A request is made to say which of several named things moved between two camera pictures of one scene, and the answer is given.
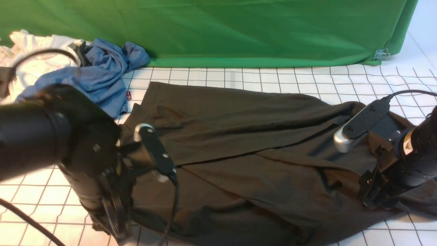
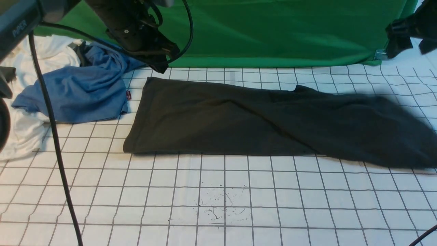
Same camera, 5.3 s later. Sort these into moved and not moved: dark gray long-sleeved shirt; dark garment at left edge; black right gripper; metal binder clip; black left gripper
Moved: black right gripper; dark gray long-sleeved shirt; black left gripper
Not moved: metal binder clip; dark garment at left edge
